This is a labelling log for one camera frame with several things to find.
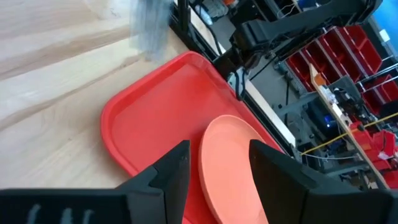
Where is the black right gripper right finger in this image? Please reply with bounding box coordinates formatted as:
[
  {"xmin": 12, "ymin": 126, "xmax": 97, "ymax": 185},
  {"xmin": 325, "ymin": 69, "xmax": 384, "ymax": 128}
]
[{"xmin": 249, "ymin": 139, "xmax": 398, "ymax": 224}]

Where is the red plastic tray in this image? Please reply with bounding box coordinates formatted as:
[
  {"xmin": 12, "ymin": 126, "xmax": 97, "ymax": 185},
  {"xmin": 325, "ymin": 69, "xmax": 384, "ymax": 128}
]
[{"xmin": 99, "ymin": 50, "xmax": 284, "ymax": 224}]

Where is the red storage bin rack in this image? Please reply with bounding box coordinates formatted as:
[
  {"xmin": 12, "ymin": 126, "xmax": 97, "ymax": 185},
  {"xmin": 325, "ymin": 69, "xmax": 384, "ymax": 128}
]
[{"xmin": 285, "ymin": 24, "xmax": 398, "ymax": 116}]

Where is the yellow cable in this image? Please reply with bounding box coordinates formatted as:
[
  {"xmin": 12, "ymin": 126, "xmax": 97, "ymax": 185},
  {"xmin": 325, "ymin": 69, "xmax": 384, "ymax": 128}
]
[{"xmin": 300, "ymin": 111, "xmax": 398, "ymax": 156}]

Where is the long wooden board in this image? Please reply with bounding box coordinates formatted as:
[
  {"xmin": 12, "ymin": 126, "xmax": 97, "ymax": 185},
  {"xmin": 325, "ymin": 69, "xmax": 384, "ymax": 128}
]
[{"xmin": 308, "ymin": 63, "xmax": 390, "ymax": 190}]

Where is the blue panel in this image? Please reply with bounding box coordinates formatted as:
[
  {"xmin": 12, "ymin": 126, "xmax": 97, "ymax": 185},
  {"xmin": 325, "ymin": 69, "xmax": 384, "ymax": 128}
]
[{"xmin": 372, "ymin": 0, "xmax": 398, "ymax": 54}]

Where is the black box with blue light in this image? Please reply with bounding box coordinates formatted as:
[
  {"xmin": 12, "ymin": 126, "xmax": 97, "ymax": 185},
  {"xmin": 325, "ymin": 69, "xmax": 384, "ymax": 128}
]
[{"xmin": 306, "ymin": 98, "xmax": 341, "ymax": 139}]

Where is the red bins stack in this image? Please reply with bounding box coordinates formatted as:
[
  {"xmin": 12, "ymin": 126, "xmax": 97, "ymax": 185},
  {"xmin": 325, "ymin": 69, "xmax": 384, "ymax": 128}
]
[{"xmin": 349, "ymin": 121, "xmax": 398, "ymax": 190}]

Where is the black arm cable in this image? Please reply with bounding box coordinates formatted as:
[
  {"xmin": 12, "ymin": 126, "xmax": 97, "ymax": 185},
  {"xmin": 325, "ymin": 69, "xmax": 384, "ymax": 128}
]
[{"xmin": 232, "ymin": 67, "xmax": 250, "ymax": 102}]

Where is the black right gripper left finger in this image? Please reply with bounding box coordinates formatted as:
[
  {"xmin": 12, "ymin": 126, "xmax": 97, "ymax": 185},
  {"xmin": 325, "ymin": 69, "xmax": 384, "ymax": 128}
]
[{"xmin": 0, "ymin": 139, "xmax": 191, "ymax": 224}]

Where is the orange ribbed plate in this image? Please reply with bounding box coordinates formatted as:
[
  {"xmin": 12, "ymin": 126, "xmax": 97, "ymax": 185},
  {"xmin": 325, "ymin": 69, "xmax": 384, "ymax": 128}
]
[{"xmin": 198, "ymin": 114, "xmax": 270, "ymax": 224}]

